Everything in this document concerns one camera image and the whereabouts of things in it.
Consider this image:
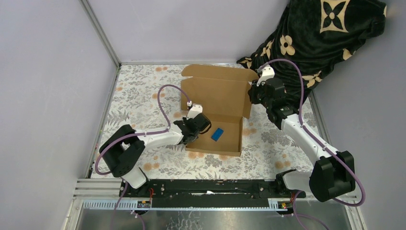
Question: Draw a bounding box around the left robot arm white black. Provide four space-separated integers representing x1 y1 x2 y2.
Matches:
94 113 211 197

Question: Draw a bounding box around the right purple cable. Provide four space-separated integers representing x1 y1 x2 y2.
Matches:
257 58 367 230

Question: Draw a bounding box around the brown cardboard box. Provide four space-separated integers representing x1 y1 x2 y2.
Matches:
180 64 258 157

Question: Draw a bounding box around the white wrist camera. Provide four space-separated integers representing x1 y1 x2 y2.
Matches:
186 101 203 119
256 65 275 87

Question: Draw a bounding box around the floral patterned table mat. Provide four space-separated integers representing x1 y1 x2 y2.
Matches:
99 65 312 179

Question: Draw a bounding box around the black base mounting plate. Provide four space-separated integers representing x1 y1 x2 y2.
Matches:
119 175 298 209

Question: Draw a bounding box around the black floral blanket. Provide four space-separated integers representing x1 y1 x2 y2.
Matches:
237 0 387 106

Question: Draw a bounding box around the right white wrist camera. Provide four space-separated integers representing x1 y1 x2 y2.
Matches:
256 65 275 87

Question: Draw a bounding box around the small blue block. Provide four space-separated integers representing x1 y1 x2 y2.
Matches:
211 128 224 141

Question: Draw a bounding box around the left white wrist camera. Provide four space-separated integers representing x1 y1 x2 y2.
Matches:
186 101 203 119

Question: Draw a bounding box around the aluminium frame rail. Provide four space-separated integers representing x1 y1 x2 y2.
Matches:
74 178 290 198

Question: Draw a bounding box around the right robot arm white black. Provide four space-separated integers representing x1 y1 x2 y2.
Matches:
248 78 356 202

